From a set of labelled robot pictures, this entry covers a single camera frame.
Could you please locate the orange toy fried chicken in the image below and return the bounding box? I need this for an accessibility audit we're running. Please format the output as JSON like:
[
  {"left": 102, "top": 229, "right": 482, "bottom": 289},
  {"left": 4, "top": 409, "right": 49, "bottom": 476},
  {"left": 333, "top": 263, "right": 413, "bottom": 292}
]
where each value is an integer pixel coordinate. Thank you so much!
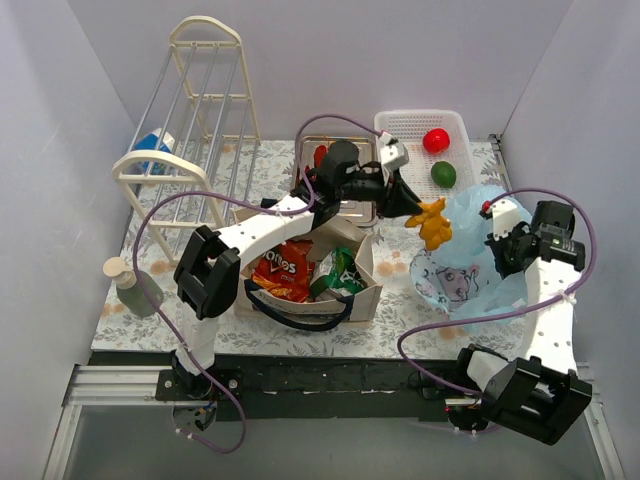
[{"left": 404, "top": 197, "right": 453, "bottom": 252}]

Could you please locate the green lime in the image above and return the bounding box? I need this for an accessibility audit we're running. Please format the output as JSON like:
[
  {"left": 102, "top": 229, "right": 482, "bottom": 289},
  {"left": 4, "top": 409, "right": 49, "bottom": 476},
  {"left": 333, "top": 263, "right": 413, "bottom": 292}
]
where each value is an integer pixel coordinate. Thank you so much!
[{"left": 430, "top": 161, "right": 457, "bottom": 189}]

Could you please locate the red tomato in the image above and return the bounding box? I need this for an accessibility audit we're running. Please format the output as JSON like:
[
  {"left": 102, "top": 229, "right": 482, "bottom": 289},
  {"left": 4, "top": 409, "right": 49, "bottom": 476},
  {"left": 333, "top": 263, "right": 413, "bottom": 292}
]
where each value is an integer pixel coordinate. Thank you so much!
[{"left": 422, "top": 128, "right": 451, "bottom": 155}]

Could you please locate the green snack bag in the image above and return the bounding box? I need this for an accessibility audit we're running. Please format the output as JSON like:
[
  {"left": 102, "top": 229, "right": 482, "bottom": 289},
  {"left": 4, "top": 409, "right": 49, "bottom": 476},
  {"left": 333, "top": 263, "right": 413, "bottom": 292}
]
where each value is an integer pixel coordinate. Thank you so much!
[{"left": 310, "top": 247, "right": 367, "bottom": 301}]

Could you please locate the light blue plastic grocery bag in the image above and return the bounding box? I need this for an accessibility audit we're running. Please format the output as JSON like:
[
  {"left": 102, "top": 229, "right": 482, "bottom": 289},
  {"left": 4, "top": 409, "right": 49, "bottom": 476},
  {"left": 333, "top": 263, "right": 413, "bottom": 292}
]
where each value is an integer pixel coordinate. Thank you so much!
[{"left": 410, "top": 185, "right": 527, "bottom": 321}]

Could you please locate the beige canvas tote bag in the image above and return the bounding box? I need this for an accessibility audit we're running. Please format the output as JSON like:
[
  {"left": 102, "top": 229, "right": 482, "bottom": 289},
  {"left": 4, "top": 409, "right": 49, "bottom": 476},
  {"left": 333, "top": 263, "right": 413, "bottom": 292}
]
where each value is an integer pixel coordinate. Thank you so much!
[{"left": 234, "top": 217, "right": 382, "bottom": 332}]

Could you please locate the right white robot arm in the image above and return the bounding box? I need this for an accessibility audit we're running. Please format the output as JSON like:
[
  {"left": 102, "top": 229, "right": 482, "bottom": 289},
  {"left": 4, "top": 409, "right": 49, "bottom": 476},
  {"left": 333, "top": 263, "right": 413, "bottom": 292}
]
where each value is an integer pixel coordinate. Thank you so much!
[{"left": 452, "top": 199, "right": 592, "bottom": 445}]

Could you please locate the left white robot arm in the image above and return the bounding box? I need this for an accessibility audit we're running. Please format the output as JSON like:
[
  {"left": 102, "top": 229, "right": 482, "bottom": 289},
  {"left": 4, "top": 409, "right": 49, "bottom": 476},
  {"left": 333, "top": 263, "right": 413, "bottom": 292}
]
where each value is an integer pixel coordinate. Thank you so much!
[{"left": 174, "top": 137, "right": 420, "bottom": 400}]

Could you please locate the metal baking tray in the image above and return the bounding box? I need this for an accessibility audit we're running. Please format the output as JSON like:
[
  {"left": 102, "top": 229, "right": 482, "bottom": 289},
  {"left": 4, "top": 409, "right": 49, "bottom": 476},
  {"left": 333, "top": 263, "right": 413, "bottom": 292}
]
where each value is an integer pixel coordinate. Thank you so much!
[{"left": 292, "top": 135, "right": 377, "bottom": 227}]

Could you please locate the white plastic basket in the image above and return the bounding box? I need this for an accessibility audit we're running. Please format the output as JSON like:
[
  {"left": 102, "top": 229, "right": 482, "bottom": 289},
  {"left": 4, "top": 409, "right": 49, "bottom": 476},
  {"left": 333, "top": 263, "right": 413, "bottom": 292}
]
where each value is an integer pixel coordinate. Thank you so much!
[{"left": 374, "top": 109, "right": 480, "bottom": 203}]

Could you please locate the orange Doritos chip bag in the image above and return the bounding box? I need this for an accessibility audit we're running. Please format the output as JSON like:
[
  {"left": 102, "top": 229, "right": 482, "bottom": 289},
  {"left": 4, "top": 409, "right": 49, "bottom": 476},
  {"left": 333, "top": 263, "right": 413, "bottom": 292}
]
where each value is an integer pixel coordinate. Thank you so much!
[{"left": 251, "top": 240, "right": 315, "bottom": 303}]

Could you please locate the floral table mat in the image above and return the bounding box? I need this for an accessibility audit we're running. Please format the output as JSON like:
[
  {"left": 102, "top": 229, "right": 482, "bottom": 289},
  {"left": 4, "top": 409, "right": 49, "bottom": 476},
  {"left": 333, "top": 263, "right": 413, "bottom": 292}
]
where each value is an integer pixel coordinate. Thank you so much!
[{"left": 91, "top": 140, "right": 523, "bottom": 359}]

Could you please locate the cream shoe rack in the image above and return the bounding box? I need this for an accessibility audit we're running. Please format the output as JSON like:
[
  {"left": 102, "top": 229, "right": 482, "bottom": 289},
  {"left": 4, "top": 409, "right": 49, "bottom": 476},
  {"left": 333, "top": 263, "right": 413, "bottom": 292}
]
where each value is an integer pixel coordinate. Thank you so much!
[{"left": 112, "top": 15, "right": 261, "bottom": 263}]

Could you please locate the blue white carton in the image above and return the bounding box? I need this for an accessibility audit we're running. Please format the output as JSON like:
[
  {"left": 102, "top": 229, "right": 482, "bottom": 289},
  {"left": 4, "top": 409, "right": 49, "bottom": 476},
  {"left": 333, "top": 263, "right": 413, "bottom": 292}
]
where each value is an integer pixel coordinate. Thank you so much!
[{"left": 134, "top": 128, "right": 175, "bottom": 175}]

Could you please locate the green soap dispenser bottle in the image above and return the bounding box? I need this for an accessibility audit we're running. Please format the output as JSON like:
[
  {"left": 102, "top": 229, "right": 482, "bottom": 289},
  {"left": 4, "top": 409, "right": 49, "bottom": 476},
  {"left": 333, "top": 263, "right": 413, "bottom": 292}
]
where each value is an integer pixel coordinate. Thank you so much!
[{"left": 103, "top": 257, "right": 156, "bottom": 318}]

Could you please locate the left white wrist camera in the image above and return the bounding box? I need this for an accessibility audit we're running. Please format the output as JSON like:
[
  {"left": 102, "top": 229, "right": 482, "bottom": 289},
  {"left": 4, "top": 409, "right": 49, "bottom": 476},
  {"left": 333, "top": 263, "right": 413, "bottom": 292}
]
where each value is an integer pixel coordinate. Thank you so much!
[{"left": 378, "top": 130, "right": 409, "bottom": 172}]

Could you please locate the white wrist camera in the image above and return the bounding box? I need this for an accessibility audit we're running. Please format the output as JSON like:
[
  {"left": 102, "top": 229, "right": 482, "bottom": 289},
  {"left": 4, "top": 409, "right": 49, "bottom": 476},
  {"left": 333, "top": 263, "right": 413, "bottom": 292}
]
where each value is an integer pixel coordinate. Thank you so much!
[
  {"left": 378, "top": 130, "right": 409, "bottom": 172},
  {"left": 480, "top": 199, "right": 521, "bottom": 246}
]

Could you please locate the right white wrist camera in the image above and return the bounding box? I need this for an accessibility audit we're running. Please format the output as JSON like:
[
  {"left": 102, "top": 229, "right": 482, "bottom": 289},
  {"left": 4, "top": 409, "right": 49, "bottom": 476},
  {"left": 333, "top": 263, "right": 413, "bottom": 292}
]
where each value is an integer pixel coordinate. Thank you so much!
[{"left": 480, "top": 199, "right": 521, "bottom": 246}]

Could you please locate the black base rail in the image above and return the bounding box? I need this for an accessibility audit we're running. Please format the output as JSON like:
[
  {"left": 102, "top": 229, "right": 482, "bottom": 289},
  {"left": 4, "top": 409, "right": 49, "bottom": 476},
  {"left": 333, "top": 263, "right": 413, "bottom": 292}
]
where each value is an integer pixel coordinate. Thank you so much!
[{"left": 155, "top": 355, "right": 490, "bottom": 431}]

